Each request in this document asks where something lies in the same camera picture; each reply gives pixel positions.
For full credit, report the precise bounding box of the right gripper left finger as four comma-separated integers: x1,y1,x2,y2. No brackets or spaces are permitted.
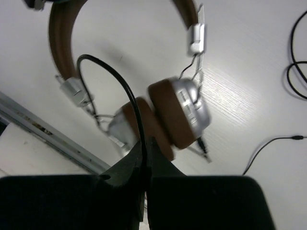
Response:
98,142,145,222

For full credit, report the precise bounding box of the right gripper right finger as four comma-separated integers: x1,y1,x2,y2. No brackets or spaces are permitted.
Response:
147,137,186,230

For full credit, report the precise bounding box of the thin black headphone cable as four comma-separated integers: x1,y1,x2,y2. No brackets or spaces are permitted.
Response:
77,54,307,175

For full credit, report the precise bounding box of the aluminium front rail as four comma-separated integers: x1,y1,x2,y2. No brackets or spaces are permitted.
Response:
0,92,110,174

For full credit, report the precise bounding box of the thick black headphone cable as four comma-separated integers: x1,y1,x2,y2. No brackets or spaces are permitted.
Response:
286,11,307,100

